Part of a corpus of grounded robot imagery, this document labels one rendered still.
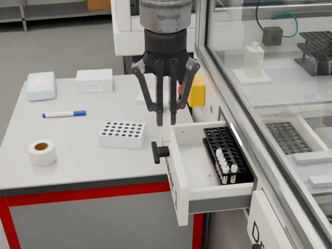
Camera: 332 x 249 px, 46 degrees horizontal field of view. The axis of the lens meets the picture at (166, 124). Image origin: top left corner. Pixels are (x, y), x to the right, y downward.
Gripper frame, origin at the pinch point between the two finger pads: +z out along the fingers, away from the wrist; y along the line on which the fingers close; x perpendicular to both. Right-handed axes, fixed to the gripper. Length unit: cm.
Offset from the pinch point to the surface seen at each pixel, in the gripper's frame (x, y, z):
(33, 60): 279, -83, 100
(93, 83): 61, -17, 20
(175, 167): -5.4, 1.1, 7.0
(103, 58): 276, -19, 100
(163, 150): 2.5, -0.3, 8.5
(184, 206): -11.4, 1.9, 12.0
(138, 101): 51, -2, 22
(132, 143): 25.3, -6.2, 21.7
